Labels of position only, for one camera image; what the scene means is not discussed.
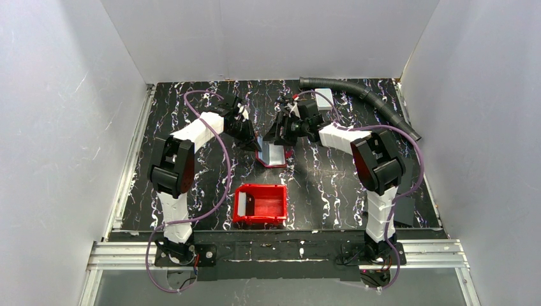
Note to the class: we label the black grey pliers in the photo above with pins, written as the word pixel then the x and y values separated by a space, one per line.
pixel 286 103

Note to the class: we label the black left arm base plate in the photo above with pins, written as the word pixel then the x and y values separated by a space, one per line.
pixel 189 254

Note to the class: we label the upper black card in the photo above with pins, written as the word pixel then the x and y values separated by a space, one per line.
pixel 407 178

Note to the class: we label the red plastic bin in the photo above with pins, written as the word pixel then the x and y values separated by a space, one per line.
pixel 260 204

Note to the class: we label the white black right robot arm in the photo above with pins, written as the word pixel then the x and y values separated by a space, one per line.
pixel 378 166

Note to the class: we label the white rectangular box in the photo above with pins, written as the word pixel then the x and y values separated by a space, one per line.
pixel 324 99

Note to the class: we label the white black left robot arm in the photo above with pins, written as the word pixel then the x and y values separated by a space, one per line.
pixel 172 167

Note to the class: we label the lower black card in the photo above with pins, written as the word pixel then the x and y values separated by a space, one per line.
pixel 405 212

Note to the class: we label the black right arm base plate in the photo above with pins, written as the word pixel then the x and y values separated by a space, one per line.
pixel 355 254

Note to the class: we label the aluminium frame rail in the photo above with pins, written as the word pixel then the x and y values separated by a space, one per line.
pixel 289 265

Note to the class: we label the black card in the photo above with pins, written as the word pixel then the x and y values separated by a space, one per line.
pixel 407 178
pixel 405 212

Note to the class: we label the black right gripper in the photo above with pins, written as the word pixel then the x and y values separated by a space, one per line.
pixel 282 128

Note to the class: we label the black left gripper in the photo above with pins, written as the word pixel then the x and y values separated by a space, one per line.
pixel 244 128

